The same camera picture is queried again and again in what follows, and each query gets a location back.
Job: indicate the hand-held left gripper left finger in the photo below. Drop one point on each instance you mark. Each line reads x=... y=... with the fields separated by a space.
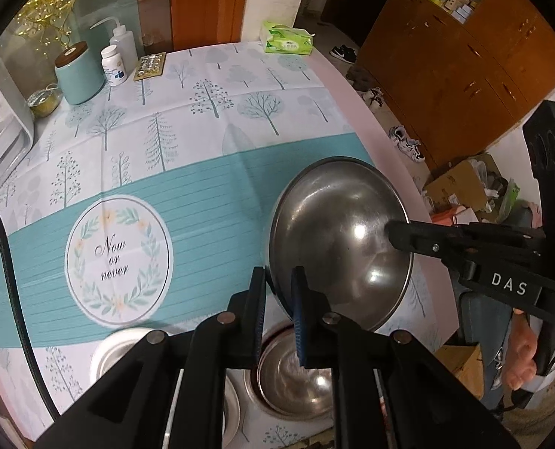
x=260 y=318

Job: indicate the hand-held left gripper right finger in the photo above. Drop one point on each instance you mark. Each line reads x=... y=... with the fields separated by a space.
x=300 y=327

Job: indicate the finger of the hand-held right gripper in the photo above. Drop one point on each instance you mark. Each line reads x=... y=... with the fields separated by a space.
x=422 y=238

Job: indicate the stainless steel bowl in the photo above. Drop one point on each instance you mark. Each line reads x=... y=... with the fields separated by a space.
x=333 y=224

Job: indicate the person's right hand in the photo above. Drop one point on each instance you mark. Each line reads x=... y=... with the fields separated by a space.
x=520 y=355

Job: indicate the person's denim trousers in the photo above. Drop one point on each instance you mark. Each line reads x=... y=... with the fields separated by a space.
x=485 y=332

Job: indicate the pink bowl with steel inside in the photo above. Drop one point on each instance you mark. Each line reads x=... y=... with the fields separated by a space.
x=282 y=383

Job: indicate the open cardboard box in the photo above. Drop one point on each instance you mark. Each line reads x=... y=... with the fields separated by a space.
x=464 y=187

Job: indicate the green packet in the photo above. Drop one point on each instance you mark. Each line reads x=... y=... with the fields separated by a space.
x=510 y=199

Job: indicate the small cardboard box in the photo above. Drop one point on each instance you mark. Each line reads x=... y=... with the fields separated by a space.
x=462 y=369

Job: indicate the white sneakers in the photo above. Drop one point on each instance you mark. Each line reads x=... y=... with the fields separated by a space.
x=373 y=98
x=406 y=142

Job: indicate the white bowl with steel inside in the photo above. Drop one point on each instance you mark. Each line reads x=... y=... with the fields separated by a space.
x=118 y=351

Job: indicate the brown slippers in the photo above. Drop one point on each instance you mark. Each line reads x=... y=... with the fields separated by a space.
x=360 y=78

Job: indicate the wooden cabinet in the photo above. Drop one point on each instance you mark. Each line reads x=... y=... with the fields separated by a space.
x=446 y=65

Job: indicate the black sneaker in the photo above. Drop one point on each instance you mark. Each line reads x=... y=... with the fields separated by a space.
x=344 y=54

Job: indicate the tree print tablecloth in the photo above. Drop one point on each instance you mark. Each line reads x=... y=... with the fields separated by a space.
x=188 y=103

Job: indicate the green tissue pack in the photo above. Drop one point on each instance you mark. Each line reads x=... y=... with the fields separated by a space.
x=287 y=39

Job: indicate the gold blister pack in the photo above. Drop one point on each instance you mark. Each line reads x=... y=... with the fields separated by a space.
x=150 y=66

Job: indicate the white pill bottle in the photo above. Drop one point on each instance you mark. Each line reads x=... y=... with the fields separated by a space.
x=114 y=68

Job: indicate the teal canister with wooden lid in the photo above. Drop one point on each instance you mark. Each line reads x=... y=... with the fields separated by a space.
x=79 y=79

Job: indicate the small tin can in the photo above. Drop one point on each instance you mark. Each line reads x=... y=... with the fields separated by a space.
x=43 y=103

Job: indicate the white squeeze bottle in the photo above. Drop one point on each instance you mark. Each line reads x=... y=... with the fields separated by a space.
x=123 y=44

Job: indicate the orange wooden door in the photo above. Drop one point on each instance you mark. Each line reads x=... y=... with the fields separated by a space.
x=212 y=4

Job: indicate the white dish rack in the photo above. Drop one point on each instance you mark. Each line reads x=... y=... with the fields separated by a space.
x=1 y=121

